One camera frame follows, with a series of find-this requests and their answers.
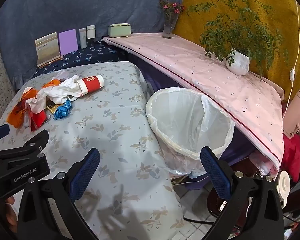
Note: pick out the orange plastic bag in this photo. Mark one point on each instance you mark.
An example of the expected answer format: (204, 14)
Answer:
(17, 112)

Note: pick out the navy floral cloth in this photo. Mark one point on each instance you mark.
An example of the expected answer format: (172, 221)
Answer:
(97, 52)

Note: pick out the white paper towel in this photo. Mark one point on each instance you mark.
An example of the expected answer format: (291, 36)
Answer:
(62, 91)

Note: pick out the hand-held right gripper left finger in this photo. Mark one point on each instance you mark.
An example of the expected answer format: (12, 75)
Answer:
(85, 173)

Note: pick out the pink cloth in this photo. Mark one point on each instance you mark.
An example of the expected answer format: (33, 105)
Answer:
(190, 62)

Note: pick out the white capped bottle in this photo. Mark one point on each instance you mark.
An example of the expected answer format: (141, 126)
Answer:
(91, 31)

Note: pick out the small orange wrapper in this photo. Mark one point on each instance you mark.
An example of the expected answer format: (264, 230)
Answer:
(51, 83)

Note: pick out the potted fern in white pot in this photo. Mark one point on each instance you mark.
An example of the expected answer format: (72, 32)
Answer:
(237, 63)

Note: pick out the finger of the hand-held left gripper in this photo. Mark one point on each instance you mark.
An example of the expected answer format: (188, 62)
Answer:
(0, 131)
(37, 140)

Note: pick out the white plastic wrapper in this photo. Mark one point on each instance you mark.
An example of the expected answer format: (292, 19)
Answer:
(35, 105)

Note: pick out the red packet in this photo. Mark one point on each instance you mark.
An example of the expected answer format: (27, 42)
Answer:
(38, 118)

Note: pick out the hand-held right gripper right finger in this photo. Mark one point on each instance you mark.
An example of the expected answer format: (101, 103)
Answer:
(215, 173)

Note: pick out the pink plastic box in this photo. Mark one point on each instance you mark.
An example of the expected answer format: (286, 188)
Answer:
(297, 115)

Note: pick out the purple notebook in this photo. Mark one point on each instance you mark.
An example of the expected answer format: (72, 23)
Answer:
(68, 42)

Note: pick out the beige open box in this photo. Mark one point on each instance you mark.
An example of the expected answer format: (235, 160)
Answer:
(47, 46)

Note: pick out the glass vase with pink flowers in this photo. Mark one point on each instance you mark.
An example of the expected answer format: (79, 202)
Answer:
(169, 25)

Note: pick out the blue-grey backdrop cloth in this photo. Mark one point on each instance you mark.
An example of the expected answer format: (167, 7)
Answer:
(65, 5)

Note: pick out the red cloth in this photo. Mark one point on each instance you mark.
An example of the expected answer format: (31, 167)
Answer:
(292, 155)

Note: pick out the beige floral cloth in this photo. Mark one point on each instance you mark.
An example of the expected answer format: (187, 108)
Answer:
(0, 80)

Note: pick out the green tin box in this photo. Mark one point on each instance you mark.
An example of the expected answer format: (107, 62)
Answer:
(119, 30)

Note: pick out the white paper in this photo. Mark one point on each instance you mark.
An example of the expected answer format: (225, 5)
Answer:
(61, 75)

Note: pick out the gold and black box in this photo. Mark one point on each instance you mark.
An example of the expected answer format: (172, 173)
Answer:
(51, 107)

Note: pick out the red and white paper cup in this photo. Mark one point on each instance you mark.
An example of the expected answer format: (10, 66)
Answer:
(92, 83)

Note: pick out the white round plastic device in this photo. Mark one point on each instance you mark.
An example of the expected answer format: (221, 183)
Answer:
(283, 183)

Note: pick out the blue wrapper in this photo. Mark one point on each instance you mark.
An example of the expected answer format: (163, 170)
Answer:
(61, 111)

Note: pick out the trash bin with white liner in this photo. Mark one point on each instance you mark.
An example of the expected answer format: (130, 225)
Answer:
(190, 120)

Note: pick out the dark purple cloth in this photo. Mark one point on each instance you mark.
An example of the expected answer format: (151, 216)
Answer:
(162, 77)

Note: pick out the person's left hand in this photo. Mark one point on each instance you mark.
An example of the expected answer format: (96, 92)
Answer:
(11, 215)

